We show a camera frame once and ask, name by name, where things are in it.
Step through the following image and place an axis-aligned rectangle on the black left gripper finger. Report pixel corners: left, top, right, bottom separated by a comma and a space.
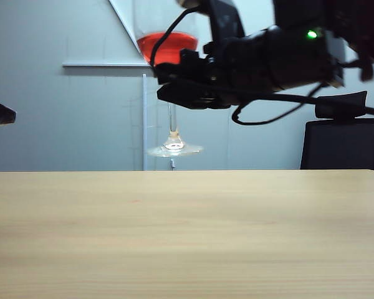
0, 96, 17, 126

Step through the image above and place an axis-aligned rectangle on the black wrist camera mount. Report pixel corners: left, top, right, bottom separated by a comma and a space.
176, 0, 247, 42

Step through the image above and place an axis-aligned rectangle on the thin black camera cable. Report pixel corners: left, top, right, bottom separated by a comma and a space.
150, 7, 203, 68

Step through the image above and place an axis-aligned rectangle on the wine glass with red liquid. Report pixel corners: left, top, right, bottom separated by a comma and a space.
132, 0, 205, 158

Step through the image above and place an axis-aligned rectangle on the white diagonal wall bar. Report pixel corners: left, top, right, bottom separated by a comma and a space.
108, 0, 145, 59

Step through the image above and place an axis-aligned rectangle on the white horizontal wall bar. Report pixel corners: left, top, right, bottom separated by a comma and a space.
62, 60, 154, 69

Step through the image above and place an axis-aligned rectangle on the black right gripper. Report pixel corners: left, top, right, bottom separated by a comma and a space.
153, 26, 344, 110

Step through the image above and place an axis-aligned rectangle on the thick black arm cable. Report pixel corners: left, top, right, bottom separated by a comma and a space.
252, 92, 374, 118

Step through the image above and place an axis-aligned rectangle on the black mesh office chair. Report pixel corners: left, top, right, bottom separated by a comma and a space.
300, 90, 374, 172

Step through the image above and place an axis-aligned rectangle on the thin black looped cable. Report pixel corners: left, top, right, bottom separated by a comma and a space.
231, 82, 327, 126

